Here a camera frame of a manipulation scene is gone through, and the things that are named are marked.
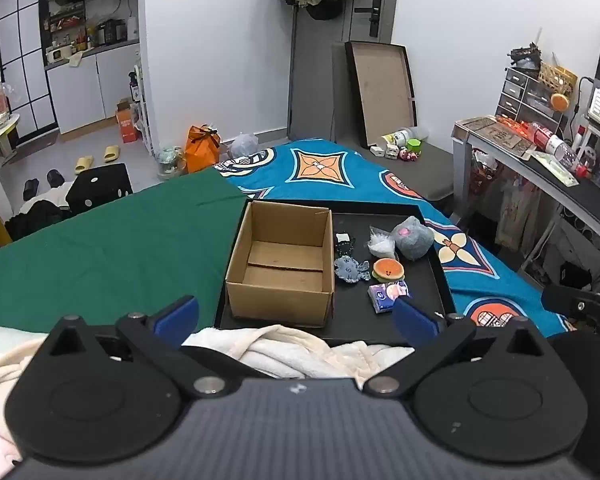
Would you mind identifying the white plastic bag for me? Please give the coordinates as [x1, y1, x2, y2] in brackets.
[228, 132, 259, 159]

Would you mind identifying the brown cardboard box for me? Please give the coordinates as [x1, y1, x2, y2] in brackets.
[225, 200, 335, 328]

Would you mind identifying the orange gift bag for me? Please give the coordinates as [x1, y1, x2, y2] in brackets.
[184, 125, 221, 174]

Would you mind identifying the green cloth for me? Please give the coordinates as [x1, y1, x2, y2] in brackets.
[0, 169, 247, 333]

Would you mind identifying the clear plastic bag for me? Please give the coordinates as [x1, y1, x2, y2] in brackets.
[367, 226, 396, 259]

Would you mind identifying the right yellow slipper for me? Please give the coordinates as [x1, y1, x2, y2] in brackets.
[102, 145, 120, 164]

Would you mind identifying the white plastic tub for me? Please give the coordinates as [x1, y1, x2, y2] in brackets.
[382, 128, 412, 148]

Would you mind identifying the white desk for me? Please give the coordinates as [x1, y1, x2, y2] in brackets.
[451, 116, 600, 263]

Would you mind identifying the drawer organizer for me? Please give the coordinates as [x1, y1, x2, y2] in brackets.
[495, 68, 566, 132]

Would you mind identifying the large framed board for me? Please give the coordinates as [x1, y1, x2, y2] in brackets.
[344, 41, 417, 148]

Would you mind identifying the cream fleece blanket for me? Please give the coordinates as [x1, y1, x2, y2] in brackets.
[0, 318, 416, 480]

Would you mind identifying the blue patterned blanket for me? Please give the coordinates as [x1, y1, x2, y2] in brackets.
[215, 139, 569, 336]

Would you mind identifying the grey plush mouse toy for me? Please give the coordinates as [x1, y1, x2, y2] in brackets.
[391, 216, 434, 261]

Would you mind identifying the white kitchen cabinet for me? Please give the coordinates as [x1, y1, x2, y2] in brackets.
[46, 41, 140, 134]

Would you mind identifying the black dice stool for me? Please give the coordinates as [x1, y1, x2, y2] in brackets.
[66, 164, 133, 214]

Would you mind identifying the yellow slipper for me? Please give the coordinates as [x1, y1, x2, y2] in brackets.
[74, 155, 94, 174]
[102, 145, 120, 164]

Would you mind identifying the purple tissue pack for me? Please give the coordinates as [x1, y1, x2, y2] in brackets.
[367, 281, 411, 314]

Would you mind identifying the black stitched fabric pouch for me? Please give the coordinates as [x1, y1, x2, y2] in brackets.
[335, 233, 352, 254]

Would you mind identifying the black framed glass door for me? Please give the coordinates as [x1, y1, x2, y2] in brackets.
[0, 0, 57, 148]

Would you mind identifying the orange cardboard box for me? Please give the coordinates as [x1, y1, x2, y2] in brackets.
[116, 100, 137, 143]

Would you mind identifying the blue denim patch toy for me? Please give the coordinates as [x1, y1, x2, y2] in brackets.
[334, 255, 372, 284]

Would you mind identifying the black shallow tray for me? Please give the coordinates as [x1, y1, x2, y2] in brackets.
[214, 198, 458, 347]

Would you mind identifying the green lid jar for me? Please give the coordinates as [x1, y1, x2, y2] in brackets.
[406, 139, 422, 154]

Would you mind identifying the left yellow slipper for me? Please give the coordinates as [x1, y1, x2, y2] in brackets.
[74, 155, 94, 174]

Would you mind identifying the grey door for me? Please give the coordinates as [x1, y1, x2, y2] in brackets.
[287, 0, 396, 143]

